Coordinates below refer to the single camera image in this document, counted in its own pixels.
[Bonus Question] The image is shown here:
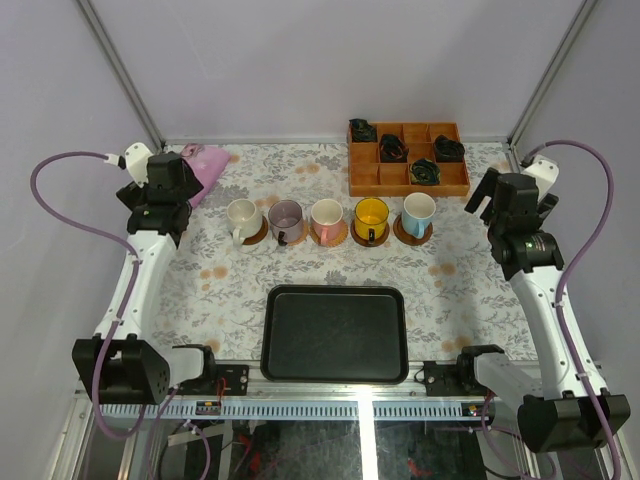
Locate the light blue ceramic cup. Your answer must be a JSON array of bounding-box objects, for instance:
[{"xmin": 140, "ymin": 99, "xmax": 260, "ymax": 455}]
[{"xmin": 401, "ymin": 192, "xmax": 436, "ymax": 239}]

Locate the cream white ceramic cup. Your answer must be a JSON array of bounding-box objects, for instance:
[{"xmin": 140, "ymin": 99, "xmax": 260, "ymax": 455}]
[{"xmin": 227, "ymin": 199, "xmax": 262, "ymax": 246}]

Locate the yellow ceramic cup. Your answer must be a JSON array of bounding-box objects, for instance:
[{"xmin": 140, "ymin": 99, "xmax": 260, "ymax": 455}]
[{"xmin": 354, "ymin": 197, "xmax": 389, "ymax": 244}]

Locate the purple ceramic cup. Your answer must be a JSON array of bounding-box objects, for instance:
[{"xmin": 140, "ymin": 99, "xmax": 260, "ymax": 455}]
[{"xmin": 268, "ymin": 200, "xmax": 304, "ymax": 227}]

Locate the dark brown wooden coaster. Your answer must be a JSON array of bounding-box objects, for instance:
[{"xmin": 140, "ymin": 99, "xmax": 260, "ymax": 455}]
[{"xmin": 350, "ymin": 221, "xmax": 390, "ymax": 248}]

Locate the woven rattan coaster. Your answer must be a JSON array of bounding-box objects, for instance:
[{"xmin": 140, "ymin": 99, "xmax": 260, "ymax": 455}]
[
  {"xmin": 309, "ymin": 220, "xmax": 349, "ymax": 248},
  {"xmin": 271, "ymin": 220, "xmax": 308, "ymax": 246}
]

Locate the pink ceramic cup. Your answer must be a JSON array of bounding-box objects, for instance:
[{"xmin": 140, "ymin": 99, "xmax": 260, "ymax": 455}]
[{"xmin": 311, "ymin": 199, "xmax": 343, "ymax": 246}]

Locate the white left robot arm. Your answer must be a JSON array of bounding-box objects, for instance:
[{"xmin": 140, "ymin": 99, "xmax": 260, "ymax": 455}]
[{"xmin": 72, "ymin": 142, "xmax": 231, "ymax": 405}]

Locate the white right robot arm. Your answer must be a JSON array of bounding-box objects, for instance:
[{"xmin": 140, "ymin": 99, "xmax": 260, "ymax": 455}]
[{"xmin": 455, "ymin": 154, "xmax": 630, "ymax": 453}]

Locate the rolled dark sock right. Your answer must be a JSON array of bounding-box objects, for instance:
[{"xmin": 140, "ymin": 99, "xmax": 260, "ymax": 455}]
[{"xmin": 433, "ymin": 135, "xmax": 465, "ymax": 163}]

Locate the pink folded cloth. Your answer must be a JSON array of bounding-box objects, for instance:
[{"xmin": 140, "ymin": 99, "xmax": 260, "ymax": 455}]
[{"xmin": 180, "ymin": 143, "xmax": 231, "ymax": 208}]

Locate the rolled dark green sock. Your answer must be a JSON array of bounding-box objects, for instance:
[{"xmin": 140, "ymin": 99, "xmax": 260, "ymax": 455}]
[{"xmin": 409, "ymin": 158, "xmax": 441, "ymax": 186}]

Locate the rolled dark sock with orange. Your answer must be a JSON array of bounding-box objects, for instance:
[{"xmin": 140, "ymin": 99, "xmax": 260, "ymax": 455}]
[{"xmin": 379, "ymin": 134, "xmax": 408, "ymax": 163}]

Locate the rolled dark sock top-left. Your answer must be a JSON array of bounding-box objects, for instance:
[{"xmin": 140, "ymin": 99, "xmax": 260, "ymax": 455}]
[{"xmin": 349, "ymin": 118, "xmax": 378, "ymax": 143}]

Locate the black plastic tray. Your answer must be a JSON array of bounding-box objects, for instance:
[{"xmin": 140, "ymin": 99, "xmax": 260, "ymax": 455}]
[{"xmin": 260, "ymin": 285, "xmax": 409, "ymax": 385}]

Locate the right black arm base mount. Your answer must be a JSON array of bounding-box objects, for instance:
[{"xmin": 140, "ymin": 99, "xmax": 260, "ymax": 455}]
[{"xmin": 423, "ymin": 361, "xmax": 467, "ymax": 397}]

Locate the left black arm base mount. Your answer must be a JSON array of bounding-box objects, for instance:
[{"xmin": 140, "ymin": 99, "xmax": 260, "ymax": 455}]
[{"xmin": 215, "ymin": 364, "xmax": 250, "ymax": 398}]

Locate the aluminium front rail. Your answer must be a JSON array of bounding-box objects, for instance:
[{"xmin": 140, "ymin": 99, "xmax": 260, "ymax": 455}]
[{"xmin": 74, "ymin": 372, "xmax": 501, "ymax": 406}]

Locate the blue slotted cable duct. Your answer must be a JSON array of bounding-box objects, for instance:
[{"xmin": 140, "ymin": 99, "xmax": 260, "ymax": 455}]
[{"xmin": 92, "ymin": 401, "xmax": 494, "ymax": 420}]

